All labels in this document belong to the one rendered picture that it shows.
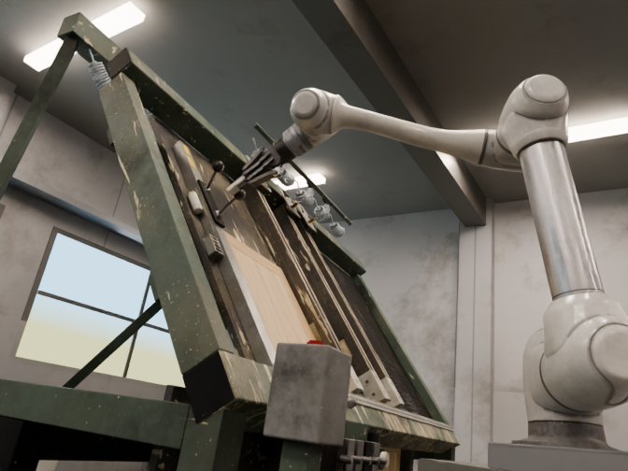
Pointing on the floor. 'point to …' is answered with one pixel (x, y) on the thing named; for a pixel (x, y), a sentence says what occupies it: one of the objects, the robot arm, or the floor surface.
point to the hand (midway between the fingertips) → (237, 185)
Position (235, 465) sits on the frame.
